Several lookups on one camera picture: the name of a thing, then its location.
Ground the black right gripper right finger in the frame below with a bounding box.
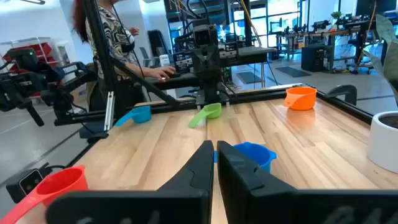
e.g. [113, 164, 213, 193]
[216, 140, 398, 224]

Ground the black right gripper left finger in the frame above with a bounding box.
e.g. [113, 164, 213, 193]
[45, 139, 215, 224]

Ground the green measuring cup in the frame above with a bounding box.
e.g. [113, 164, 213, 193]
[188, 102, 223, 129]

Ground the teal measuring cup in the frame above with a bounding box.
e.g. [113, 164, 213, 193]
[114, 105, 152, 127]

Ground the orange measuring cup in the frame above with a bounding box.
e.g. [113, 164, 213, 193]
[282, 86, 318, 111]

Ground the red measuring cup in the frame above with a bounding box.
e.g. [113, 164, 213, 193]
[0, 164, 90, 224]

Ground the black control box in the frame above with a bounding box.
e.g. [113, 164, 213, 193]
[172, 51, 195, 74]

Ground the black desk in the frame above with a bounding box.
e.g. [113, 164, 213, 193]
[146, 45, 277, 91]

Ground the dark floor mat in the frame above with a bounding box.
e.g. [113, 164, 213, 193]
[236, 71, 262, 85]
[275, 65, 312, 78]

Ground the person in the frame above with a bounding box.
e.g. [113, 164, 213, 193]
[71, 0, 177, 113]

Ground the black computer tower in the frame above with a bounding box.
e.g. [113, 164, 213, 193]
[300, 45, 335, 73]

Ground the wooden workbench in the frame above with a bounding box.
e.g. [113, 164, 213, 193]
[275, 28, 363, 62]

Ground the black table clamp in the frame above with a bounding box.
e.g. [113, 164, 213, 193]
[326, 84, 358, 106]

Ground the red bin shelf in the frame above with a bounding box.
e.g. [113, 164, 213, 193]
[2, 42, 53, 75]

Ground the green snake plant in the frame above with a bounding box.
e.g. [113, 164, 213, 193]
[362, 14, 398, 106]

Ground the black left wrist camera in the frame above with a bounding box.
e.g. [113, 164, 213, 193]
[192, 24, 219, 47]

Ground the silver metal bracket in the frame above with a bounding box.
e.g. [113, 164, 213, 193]
[104, 91, 116, 131]

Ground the black rig frame post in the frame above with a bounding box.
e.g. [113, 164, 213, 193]
[81, 0, 184, 108]

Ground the black table-level camera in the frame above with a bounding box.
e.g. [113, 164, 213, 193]
[5, 163, 53, 203]

